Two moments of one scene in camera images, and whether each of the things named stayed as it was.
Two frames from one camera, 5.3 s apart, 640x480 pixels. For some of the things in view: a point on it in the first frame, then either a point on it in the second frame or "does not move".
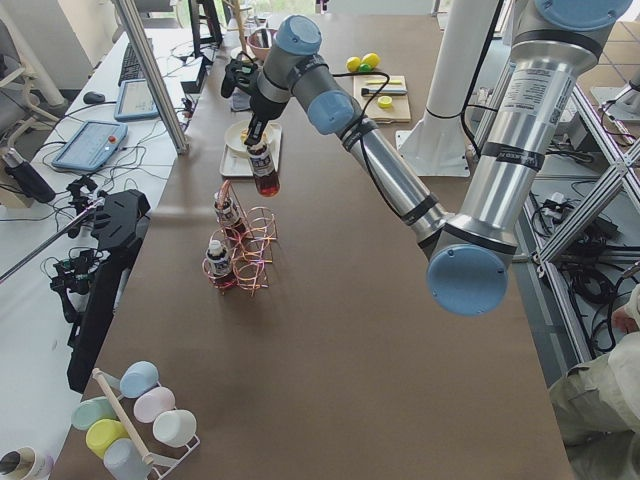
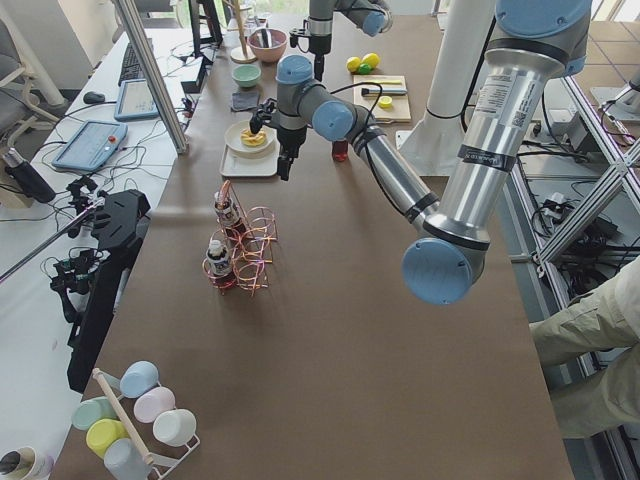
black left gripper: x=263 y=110 -> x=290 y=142
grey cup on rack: x=124 y=461 does not move
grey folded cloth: x=240 y=101 does not move
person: x=597 y=405 -> x=603 y=318
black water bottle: x=28 y=179 does not move
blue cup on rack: x=138 y=378 does not move
